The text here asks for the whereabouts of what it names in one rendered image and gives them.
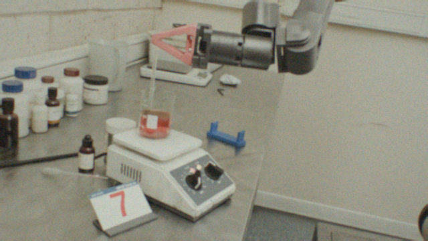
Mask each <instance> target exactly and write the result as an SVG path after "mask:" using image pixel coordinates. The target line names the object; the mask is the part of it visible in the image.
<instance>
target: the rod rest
mask: <svg viewBox="0 0 428 241"><path fill-rule="evenodd" d="M218 124H219V121H215V123H213V122H212V123H211V129H210V131H207V135H208V136H210V137H213V138H215V139H219V140H220V141H224V142H226V143H229V144H232V145H235V146H237V147H242V146H244V145H246V142H247V141H246V140H244V136H245V130H242V132H238V135H237V137H234V136H232V135H229V134H227V133H223V132H221V131H218V130H217V129H218Z"/></svg>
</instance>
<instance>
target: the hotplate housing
mask: <svg viewBox="0 0 428 241"><path fill-rule="evenodd" d="M206 154H208V152H206V151H204V150H203V149H200V148H198V147H197V148H196V149H193V150H191V151H188V152H186V153H183V154H182V155H179V156H176V157H174V158H172V159H169V160H167V161H160V160H158V159H155V158H152V157H149V156H148V155H145V154H143V153H140V152H138V151H135V150H133V149H130V148H128V147H125V146H124V145H121V144H118V143H117V144H114V145H110V146H109V147H108V154H107V165H106V176H108V177H111V178H113V179H114V180H115V181H116V184H117V185H121V184H123V183H130V182H132V181H137V182H138V184H139V186H140V188H141V190H142V192H143V194H144V196H145V198H146V199H149V200H150V201H152V202H154V203H156V204H159V205H161V206H163V207H165V208H167V209H169V210H171V211H173V212H176V213H178V214H180V215H182V216H184V217H186V218H188V219H190V220H192V221H195V220H197V219H199V218H200V217H201V216H203V215H205V214H206V213H207V212H209V211H211V210H212V209H213V208H215V207H216V206H218V205H219V204H222V203H223V202H225V201H226V200H228V199H229V198H231V197H232V196H233V193H234V192H235V188H236V187H235V183H234V184H233V185H231V186H230V187H228V188H227V189H225V190H223V191H222V192H220V193H218V194H217V195H215V196H214V197H212V198H211V199H209V200H207V201H206V202H205V203H202V204H200V205H199V206H198V205H197V204H196V203H195V202H194V201H193V200H192V199H191V198H190V197H189V196H188V195H187V193H186V192H185V191H184V190H183V188H182V187H181V186H180V185H179V184H178V183H177V182H176V180H175V179H174V178H173V177H172V175H171V174H170V173H169V171H172V170H173V169H176V168H178V167H180V166H182V165H185V164H187V163H189V162H191V161H194V160H196V159H198V158H200V157H202V156H204V155H206ZM209 156H210V155H209ZM210 157H211V156H210ZM211 158H212V157H211ZM212 159H213V158H212ZM213 160H214V159H213ZM214 161H215V160H214ZM215 162H216V161H215ZM216 163H217V162H216ZM225 174H226V173H225ZM226 175H227V176H228V174H226ZM228 177H229V176H228ZM229 178H230V177H229ZM230 179H231V178H230ZM231 180H232V179H231ZM232 182H233V180H232Z"/></svg>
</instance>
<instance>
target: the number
mask: <svg viewBox="0 0 428 241"><path fill-rule="evenodd" d="M92 199H93V201H94V203H95V206H96V208H97V210H98V213H99V214H100V217H101V219H102V222H103V224H104V225H107V224H110V223H112V222H115V221H118V220H121V219H123V218H126V217H128V216H131V215H134V214H137V213H139V212H142V211H145V210H147V209H149V208H148V206H147V204H146V202H145V199H144V197H143V195H142V193H141V191H140V189H139V187H138V186H137V185H135V186H130V187H126V188H124V189H120V190H117V191H113V192H111V193H107V194H104V195H101V196H98V197H95V198H92Z"/></svg>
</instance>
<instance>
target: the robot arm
mask: <svg viewBox="0 0 428 241"><path fill-rule="evenodd" d="M334 2H335V0H300V2H299V4H298V6H297V8H296V9H295V10H294V12H293V14H292V18H291V19H289V20H288V22H287V24H286V27H283V28H281V20H280V6H279V5H278V4H277V3H269V2H267V1H264V0H251V1H248V2H247V3H246V4H245V5H244V6H243V9H242V18H241V34H238V33H231V32H226V31H217V30H213V26H212V25H209V24H205V23H198V25H197V23H193V24H190V25H186V26H183V27H178V28H175V29H171V30H168V31H163V32H160V33H157V34H153V35H152V44H154V45H155V46H157V47H159V48H160V49H162V50H165V51H167V52H168V53H170V54H172V55H173V56H175V57H176V58H178V59H180V60H181V61H183V62H184V63H186V64H188V65H190V66H192V68H198V69H206V70H207V69H208V63H212V64H222V65H227V66H240V67H242V68H251V69H256V70H268V68H269V66H270V65H271V64H275V44H276V59H277V67H278V73H291V74H294V75H304V74H307V73H309V72H311V71H312V70H313V69H314V68H315V66H316V63H317V61H318V58H319V55H320V52H321V45H322V42H323V39H324V36H325V33H326V28H327V25H328V20H329V18H330V14H331V11H332V8H333V5H334ZM182 34H187V44H186V50H185V52H184V51H183V50H180V49H178V48H176V47H172V46H170V45H168V44H166V43H164V42H162V41H161V39H164V38H167V37H173V36H176V35H182ZM200 37H201V39H200V42H199V38H200ZM198 45H199V51H200V52H197V51H198ZM282 53H283V55H282ZM192 63H193V65H192Z"/></svg>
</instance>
